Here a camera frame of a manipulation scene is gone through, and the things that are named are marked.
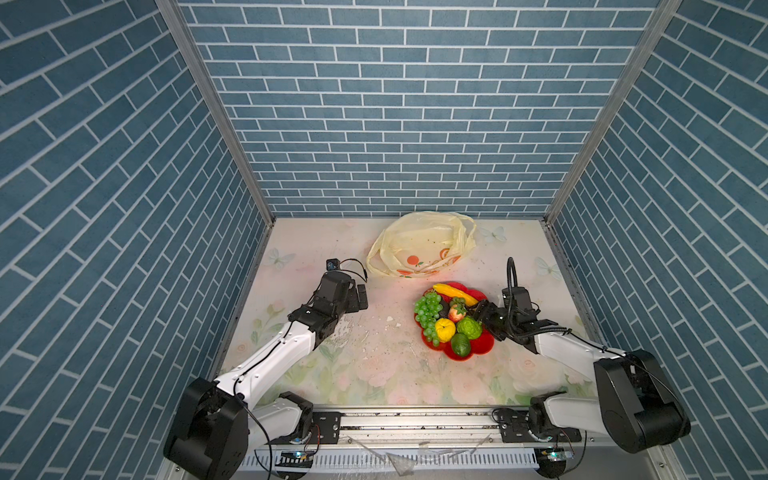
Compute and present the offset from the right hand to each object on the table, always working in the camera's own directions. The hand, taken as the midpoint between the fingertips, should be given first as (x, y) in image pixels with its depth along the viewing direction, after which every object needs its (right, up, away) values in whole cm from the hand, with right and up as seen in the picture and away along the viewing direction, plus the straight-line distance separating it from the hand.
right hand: (475, 315), depth 91 cm
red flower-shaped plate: (-1, -7, -6) cm, 9 cm away
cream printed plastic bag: (-15, +22, +21) cm, 34 cm away
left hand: (-36, +8, -5) cm, 37 cm away
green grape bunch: (-15, +3, -4) cm, 16 cm away
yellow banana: (-7, +7, +3) cm, 10 cm away
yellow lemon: (-10, -3, -6) cm, 12 cm away
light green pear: (-3, -2, -6) cm, 7 cm away
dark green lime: (-7, -6, -9) cm, 13 cm away
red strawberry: (-7, +3, -5) cm, 9 cm away
